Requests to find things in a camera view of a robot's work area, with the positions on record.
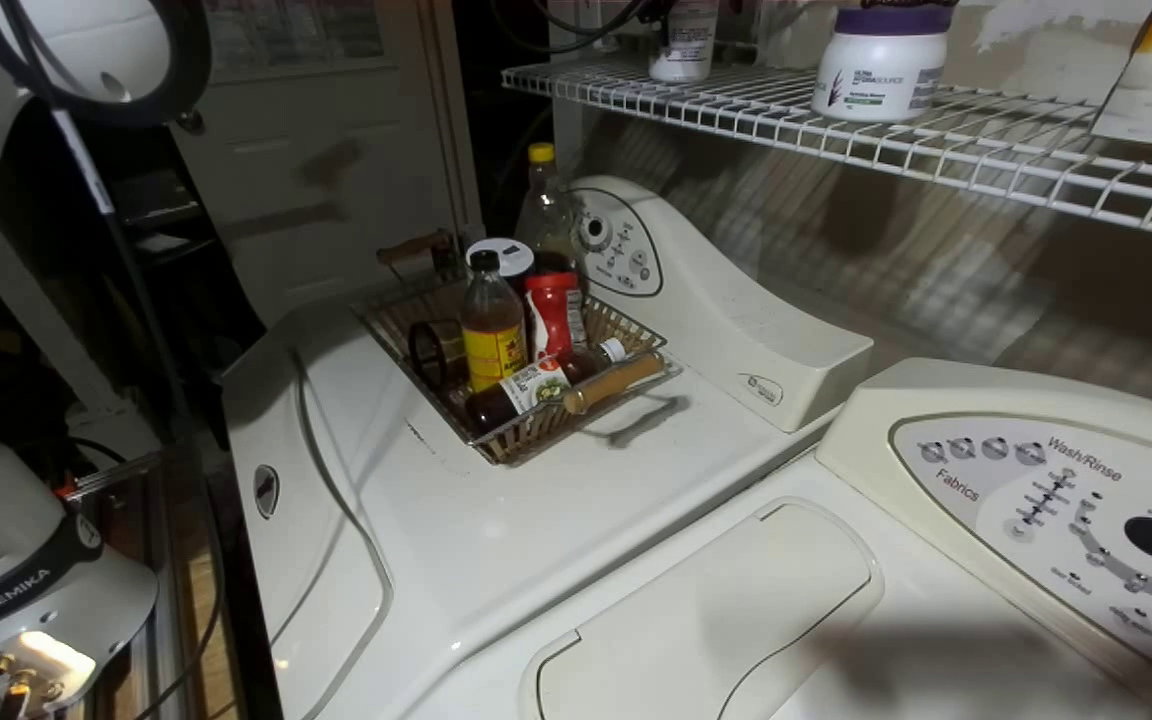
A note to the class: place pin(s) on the white washing machine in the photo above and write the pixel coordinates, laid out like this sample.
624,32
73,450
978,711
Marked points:
389,542

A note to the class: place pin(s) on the white jar purple lid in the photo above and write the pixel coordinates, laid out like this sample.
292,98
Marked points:
881,62

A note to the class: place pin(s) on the dark can white lid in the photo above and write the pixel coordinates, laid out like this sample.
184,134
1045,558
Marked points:
514,259

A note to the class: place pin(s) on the tall bottle dark liquid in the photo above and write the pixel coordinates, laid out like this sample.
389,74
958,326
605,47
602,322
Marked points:
551,212

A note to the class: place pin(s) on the white wire shelf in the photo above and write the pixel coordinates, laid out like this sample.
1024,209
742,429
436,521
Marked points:
1024,148

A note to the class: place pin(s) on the red lidded container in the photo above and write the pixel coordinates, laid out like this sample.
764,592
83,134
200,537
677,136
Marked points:
556,322

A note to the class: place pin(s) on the white dryer machine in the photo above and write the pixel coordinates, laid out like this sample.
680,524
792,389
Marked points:
961,546

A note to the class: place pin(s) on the amber bottle white label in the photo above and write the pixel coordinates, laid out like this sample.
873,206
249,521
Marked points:
514,399

